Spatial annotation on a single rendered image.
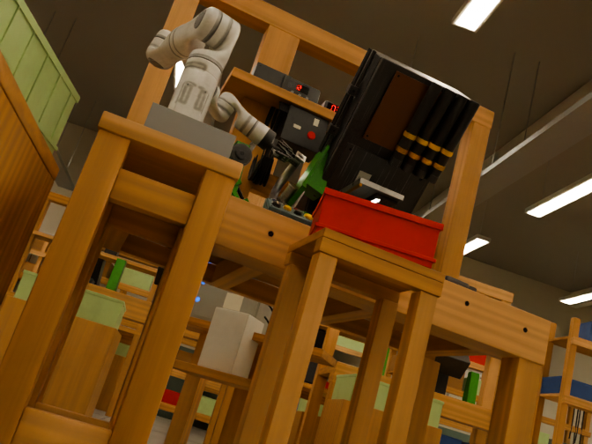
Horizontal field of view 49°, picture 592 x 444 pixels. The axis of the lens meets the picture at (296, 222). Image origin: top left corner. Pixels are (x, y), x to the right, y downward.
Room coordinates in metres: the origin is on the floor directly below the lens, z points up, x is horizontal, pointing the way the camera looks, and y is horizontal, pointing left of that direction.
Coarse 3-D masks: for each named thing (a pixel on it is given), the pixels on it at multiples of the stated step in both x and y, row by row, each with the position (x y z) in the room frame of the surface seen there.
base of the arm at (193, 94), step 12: (192, 60) 1.44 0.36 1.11; (204, 60) 1.43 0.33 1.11; (192, 72) 1.43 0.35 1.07; (204, 72) 1.44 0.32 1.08; (216, 72) 1.45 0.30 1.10; (180, 84) 1.44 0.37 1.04; (192, 84) 1.43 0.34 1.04; (204, 84) 1.44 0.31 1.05; (216, 84) 1.47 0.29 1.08; (180, 96) 1.43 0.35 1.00; (192, 96) 1.43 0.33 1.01; (204, 96) 1.44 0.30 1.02; (180, 108) 1.43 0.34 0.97; (192, 108) 1.43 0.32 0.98; (204, 108) 1.46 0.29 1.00
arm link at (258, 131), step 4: (256, 124) 2.07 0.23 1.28; (260, 124) 2.08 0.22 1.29; (264, 124) 2.09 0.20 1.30; (252, 128) 2.07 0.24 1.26; (256, 128) 2.07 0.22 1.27; (260, 128) 2.08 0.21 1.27; (264, 128) 2.08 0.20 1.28; (268, 128) 2.09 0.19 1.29; (248, 132) 2.09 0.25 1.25; (252, 132) 2.08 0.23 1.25; (256, 132) 2.08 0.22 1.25; (260, 132) 2.08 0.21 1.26; (264, 132) 2.08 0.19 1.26; (248, 136) 2.10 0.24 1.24; (252, 136) 2.09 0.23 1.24; (256, 136) 2.08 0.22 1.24; (260, 136) 2.08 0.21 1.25; (252, 140) 2.11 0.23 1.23; (256, 140) 2.10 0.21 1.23; (260, 140) 2.09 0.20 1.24; (252, 144) 2.12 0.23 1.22; (256, 144) 2.12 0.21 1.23; (252, 148) 2.12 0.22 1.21
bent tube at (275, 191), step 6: (300, 156) 2.15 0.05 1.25; (300, 162) 2.14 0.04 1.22; (288, 168) 2.17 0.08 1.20; (294, 168) 2.16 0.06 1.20; (282, 174) 2.19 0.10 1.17; (288, 174) 2.18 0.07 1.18; (282, 180) 2.19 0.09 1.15; (276, 186) 2.18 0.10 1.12; (282, 186) 2.19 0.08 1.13; (270, 192) 2.16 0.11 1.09; (276, 192) 2.15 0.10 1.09; (276, 198) 2.12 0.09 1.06
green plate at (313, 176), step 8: (328, 144) 2.05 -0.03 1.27; (320, 152) 2.08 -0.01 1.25; (312, 160) 2.14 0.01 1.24; (320, 160) 2.04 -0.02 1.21; (312, 168) 2.04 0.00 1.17; (320, 168) 2.06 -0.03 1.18; (304, 176) 2.09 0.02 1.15; (312, 176) 2.05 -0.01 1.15; (320, 176) 2.06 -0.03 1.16; (296, 184) 2.14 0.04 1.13; (312, 184) 2.05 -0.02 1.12; (320, 184) 2.06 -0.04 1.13; (312, 192) 2.09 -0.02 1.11; (320, 192) 2.06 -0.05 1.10; (312, 200) 2.15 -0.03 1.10
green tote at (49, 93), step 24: (0, 0) 1.08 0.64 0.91; (0, 24) 1.11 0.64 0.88; (24, 24) 1.18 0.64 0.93; (0, 48) 1.14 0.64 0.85; (24, 48) 1.21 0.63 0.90; (48, 48) 1.29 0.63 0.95; (24, 72) 1.25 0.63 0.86; (48, 72) 1.34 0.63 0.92; (24, 96) 1.29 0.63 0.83; (48, 96) 1.38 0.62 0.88; (72, 96) 1.49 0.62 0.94; (48, 120) 1.43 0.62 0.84; (48, 144) 1.48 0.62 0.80
